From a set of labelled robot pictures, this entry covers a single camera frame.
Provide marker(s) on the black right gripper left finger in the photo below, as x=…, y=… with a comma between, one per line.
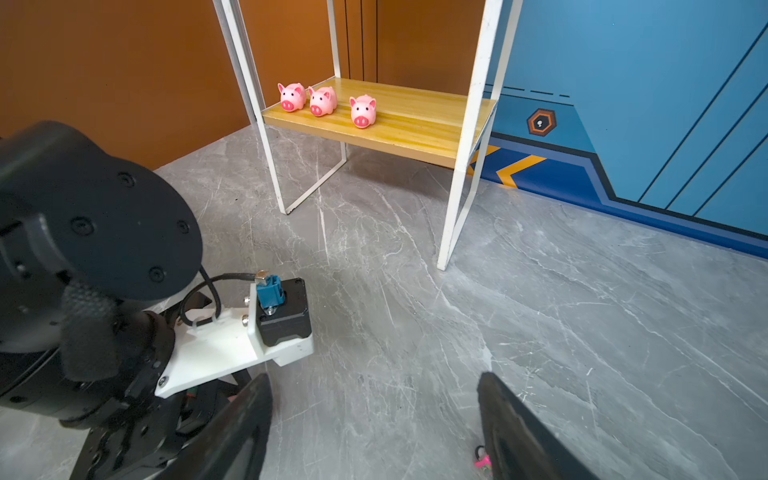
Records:
x=243, y=426

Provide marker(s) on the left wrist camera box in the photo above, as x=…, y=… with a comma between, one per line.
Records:
x=212, y=341

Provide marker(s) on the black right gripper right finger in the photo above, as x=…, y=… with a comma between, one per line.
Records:
x=520, y=446

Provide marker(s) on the white frame wooden shelf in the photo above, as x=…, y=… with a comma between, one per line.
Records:
x=448, y=130

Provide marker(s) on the pink pig toy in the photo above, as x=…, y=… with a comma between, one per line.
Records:
x=363, y=111
x=292, y=97
x=323, y=101

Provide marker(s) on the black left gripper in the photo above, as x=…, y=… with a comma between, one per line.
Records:
x=142, y=443

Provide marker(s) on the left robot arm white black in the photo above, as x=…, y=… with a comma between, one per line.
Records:
x=89, y=243

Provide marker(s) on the pink purple toy car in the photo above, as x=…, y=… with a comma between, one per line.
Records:
x=482, y=458

